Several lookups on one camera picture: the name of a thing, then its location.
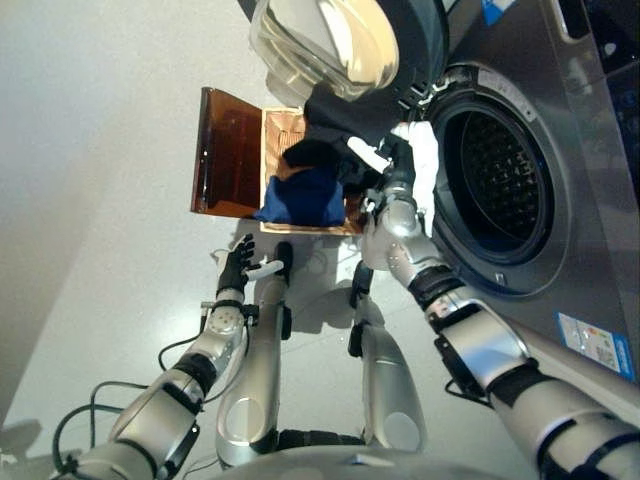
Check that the round glass washer door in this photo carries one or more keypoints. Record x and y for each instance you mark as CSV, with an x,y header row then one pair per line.
x,y
325,45

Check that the wicker laundry basket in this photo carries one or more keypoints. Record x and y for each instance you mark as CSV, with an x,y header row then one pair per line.
x,y
280,135

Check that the grey front-load washing machine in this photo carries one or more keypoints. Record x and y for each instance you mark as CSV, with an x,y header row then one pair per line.
x,y
580,150

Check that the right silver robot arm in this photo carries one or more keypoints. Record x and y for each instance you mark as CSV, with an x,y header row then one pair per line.
x,y
480,345

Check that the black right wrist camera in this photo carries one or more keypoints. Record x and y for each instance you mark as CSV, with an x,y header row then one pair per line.
x,y
371,204

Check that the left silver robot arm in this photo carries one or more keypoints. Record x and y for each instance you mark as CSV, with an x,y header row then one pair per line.
x,y
155,415

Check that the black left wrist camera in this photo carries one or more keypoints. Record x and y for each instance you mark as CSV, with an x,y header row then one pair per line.
x,y
251,311

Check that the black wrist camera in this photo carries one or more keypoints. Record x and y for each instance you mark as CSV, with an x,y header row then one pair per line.
x,y
251,311
371,204

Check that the blue garment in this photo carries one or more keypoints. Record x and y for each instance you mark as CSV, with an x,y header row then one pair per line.
x,y
305,200

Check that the small blue energy sticker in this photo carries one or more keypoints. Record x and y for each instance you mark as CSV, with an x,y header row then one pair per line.
x,y
495,10

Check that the left silver robot leg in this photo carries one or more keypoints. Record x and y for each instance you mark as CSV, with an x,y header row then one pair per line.
x,y
260,375

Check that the white blue label sticker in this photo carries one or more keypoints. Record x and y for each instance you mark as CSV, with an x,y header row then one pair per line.
x,y
595,345

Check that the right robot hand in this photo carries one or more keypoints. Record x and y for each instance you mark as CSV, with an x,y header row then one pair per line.
x,y
400,162

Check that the white garment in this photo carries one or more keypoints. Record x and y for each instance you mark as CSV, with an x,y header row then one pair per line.
x,y
425,155

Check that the grey robot torso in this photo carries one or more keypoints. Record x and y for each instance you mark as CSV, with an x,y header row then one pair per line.
x,y
360,465

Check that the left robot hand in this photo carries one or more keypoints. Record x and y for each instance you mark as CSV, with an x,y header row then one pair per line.
x,y
232,277

